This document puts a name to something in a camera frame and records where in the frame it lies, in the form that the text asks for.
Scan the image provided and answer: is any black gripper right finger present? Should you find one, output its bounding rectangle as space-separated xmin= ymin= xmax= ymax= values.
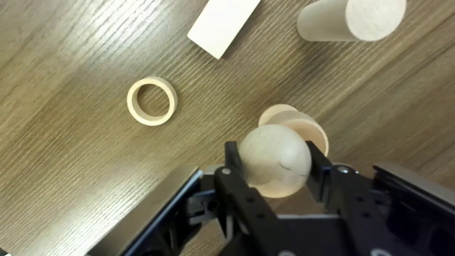
xmin=305 ymin=141 xmax=359 ymax=215

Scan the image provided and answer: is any wooden rectangular block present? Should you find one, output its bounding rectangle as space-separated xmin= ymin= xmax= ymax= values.
xmin=187 ymin=0 xmax=260 ymax=60

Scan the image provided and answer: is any wooden cylinder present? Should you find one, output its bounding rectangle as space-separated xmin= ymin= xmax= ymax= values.
xmin=295 ymin=0 xmax=406 ymax=42

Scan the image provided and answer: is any wooden sphere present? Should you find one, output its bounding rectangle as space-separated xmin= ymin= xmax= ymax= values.
xmin=239 ymin=126 xmax=311 ymax=198

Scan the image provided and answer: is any wooden ring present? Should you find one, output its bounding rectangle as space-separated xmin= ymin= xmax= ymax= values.
xmin=125 ymin=76 xmax=180 ymax=128

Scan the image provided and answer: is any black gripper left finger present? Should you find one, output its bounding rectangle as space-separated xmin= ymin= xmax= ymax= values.
xmin=214 ymin=141 xmax=278 ymax=256

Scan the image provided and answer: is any wooden cup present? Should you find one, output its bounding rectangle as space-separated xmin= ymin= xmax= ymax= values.
xmin=257 ymin=104 xmax=330 ymax=156

